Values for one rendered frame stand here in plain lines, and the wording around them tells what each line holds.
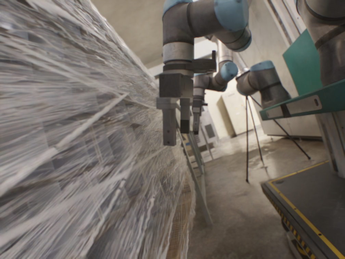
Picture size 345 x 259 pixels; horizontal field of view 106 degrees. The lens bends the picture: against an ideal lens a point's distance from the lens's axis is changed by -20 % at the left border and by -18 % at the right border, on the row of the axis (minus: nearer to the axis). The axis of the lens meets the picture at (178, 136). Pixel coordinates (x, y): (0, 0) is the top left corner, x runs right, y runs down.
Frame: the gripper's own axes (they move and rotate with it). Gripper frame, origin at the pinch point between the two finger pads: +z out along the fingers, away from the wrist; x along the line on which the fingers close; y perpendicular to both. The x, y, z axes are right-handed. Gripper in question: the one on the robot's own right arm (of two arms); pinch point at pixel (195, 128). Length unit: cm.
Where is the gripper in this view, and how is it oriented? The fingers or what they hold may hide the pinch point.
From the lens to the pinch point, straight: 81.2
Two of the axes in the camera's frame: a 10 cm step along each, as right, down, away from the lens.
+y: 9.9, 0.6, -1.4
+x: 1.4, 1.1, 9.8
